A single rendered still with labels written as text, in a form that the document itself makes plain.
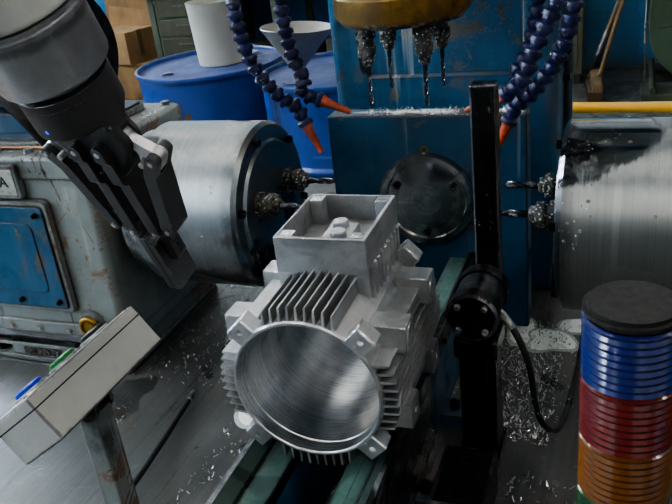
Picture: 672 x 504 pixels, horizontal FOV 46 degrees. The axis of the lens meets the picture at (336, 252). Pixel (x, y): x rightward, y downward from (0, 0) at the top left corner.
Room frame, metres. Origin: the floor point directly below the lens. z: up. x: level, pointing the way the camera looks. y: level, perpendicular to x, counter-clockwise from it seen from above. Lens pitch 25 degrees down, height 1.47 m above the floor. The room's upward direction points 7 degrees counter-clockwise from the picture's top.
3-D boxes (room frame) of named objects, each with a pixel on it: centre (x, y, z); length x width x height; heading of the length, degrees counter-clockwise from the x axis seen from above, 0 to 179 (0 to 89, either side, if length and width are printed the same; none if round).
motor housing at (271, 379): (0.74, 0.01, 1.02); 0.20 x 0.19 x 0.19; 158
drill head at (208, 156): (1.16, 0.22, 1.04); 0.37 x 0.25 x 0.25; 67
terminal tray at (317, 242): (0.78, -0.01, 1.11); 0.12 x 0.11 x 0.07; 158
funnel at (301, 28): (2.69, 0.04, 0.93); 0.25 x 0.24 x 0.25; 156
